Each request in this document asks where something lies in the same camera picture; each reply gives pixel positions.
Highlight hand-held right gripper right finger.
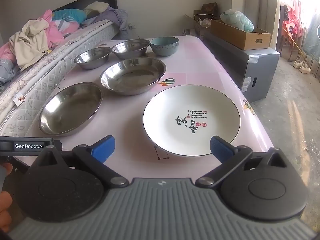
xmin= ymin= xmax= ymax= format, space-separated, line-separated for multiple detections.
xmin=195 ymin=135 xmax=288 ymax=188

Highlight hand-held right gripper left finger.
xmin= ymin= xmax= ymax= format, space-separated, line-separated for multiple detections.
xmin=26 ymin=135 xmax=129 ymax=188

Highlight large steel basin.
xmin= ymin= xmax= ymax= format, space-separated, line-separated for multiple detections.
xmin=100 ymin=57 xmax=167 ymax=96
xmin=38 ymin=82 xmax=104 ymax=137

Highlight white calligraphy plate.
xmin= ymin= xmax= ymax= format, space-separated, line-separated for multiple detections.
xmin=143 ymin=84 xmax=241 ymax=157

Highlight small steel bowl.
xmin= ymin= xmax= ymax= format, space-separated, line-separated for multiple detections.
xmin=74 ymin=47 xmax=111 ymax=70

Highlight medium steel bowl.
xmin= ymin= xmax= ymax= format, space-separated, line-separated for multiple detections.
xmin=111 ymin=39 xmax=151 ymax=61

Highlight blue ceramic bowl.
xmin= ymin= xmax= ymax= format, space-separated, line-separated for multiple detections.
xmin=150 ymin=37 xmax=180 ymax=56

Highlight person's left hand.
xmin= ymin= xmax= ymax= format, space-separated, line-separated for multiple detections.
xmin=0 ymin=163 xmax=13 ymax=233

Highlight mattress tag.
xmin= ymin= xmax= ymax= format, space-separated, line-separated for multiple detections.
xmin=14 ymin=93 xmax=26 ymax=108

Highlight white quilted mattress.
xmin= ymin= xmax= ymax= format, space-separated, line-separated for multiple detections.
xmin=0 ymin=20 xmax=119 ymax=137

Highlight large grey carton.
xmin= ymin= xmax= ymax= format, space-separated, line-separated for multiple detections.
xmin=200 ymin=32 xmax=281 ymax=103

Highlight beige garment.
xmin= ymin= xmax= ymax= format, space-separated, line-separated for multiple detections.
xmin=9 ymin=19 xmax=50 ymax=72

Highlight cardboard box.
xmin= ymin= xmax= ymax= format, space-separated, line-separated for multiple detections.
xmin=209 ymin=19 xmax=272 ymax=51

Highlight pile of clothes on bed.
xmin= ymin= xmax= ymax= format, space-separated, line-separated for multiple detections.
xmin=0 ymin=9 xmax=81 ymax=86

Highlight yellow stick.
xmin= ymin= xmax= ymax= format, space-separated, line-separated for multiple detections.
xmin=282 ymin=27 xmax=304 ymax=56

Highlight pale green plastic bag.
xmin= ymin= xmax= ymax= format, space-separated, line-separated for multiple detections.
xmin=220 ymin=9 xmax=254 ymax=32

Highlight purple grey bedsheet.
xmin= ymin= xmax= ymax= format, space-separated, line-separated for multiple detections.
xmin=80 ymin=6 xmax=129 ymax=32

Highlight teal printed pillow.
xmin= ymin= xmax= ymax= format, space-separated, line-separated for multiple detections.
xmin=52 ymin=8 xmax=87 ymax=26

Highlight dark patterned bag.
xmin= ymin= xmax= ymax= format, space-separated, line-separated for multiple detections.
xmin=201 ymin=2 xmax=218 ymax=18

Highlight cream cloth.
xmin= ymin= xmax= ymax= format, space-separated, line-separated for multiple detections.
xmin=83 ymin=1 xmax=109 ymax=13

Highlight dark panel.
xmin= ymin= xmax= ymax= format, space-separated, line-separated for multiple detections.
xmin=303 ymin=12 xmax=320 ymax=61

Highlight pale curtain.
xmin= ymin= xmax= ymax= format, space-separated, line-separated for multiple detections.
xmin=260 ymin=0 xmax=281 ymax=52

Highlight hanging pink clothes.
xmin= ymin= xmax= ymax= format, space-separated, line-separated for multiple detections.
xmin=279 ymin=0 xmax=311 ymax=63

